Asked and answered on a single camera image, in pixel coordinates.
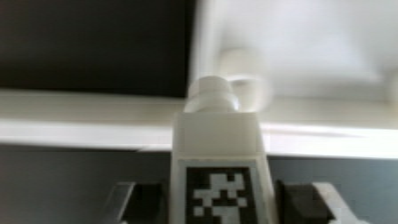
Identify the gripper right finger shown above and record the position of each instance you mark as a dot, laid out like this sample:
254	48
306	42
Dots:
311	204

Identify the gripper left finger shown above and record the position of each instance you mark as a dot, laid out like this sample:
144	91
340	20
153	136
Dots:
133	204

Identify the white table leg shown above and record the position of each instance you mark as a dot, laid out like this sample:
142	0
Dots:
221	181

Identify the white square table top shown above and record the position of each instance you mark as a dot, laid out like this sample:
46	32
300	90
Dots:
299	48

